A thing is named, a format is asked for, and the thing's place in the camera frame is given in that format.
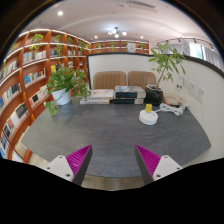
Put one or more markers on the tan chair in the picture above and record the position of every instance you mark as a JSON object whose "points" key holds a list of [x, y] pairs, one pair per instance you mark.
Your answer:
{"points": [[109, 79], [141, 78]]}

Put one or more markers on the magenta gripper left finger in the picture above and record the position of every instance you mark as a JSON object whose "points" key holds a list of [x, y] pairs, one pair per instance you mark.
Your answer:
{"points": [[72, 167]]}

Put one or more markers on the right tan chair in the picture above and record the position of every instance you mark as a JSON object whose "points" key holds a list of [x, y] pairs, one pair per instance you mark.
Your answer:
{"points": [[141, 78]]}

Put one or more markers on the white wall socket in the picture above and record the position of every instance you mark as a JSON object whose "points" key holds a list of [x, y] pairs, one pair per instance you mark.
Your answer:
{"points": [[200, 94]]}

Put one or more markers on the stack of dark books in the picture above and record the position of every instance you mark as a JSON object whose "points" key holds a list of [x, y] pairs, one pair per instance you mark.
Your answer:
{"points": [[129, 95]]}

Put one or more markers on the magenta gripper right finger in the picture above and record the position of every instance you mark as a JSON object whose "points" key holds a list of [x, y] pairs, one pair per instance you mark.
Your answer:
{"points": [[152, 166]]}

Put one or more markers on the stack of white books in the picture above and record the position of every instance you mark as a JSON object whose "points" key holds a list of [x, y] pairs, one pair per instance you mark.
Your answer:
{"points": [[98, 96]]}

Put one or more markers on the green plant in white pot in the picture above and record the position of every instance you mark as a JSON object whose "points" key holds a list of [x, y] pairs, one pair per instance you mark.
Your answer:
{"points": [[63, 84]]}

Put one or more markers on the orange wooden bookshelf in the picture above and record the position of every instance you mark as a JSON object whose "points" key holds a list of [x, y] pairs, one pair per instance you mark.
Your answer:
{"points": [[25, 71]]}

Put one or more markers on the tall plant in black pot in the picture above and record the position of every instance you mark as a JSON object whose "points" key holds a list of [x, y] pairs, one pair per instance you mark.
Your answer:
{"points": [[166, 61]]}

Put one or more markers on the left tan chair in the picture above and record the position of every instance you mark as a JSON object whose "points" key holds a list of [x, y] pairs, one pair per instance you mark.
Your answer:
{"points": [[109, 79]]}

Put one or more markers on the yellow charger plug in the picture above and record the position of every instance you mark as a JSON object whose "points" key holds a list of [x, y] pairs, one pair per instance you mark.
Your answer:
{"points": [[148, 108]]}

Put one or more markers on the ceiling lamp cluster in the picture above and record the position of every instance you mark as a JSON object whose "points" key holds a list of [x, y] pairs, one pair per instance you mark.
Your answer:
{"points": [[117, 33]]}

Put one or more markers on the round white charger base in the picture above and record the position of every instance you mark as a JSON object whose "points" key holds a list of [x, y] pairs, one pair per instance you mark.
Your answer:
{"points": [[148, 118]]}

